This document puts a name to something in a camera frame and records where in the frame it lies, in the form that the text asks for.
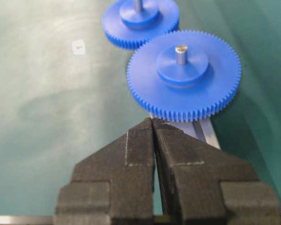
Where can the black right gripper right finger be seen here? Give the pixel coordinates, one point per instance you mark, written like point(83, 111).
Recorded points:
point(203, 185)

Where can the silver aluminium extrusion rail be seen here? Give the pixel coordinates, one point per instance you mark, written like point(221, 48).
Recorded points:
point(202, 130)

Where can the small steel shaft on rail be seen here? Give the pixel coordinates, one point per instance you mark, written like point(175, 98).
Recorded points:
point(138, 5)

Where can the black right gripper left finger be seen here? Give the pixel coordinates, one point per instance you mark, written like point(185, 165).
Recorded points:
point(113, 186)

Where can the white tape marker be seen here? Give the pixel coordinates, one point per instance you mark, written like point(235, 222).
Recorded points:
point(78, 47)

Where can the small blue plastic gear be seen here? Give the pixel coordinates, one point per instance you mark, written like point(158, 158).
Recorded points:
point(128, 29)

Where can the large blue plastic gear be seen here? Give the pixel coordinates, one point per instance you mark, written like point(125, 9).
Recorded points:
point(202, 87)

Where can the steel shaft under large gear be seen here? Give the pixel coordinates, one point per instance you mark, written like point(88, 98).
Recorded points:
point(181, 54)

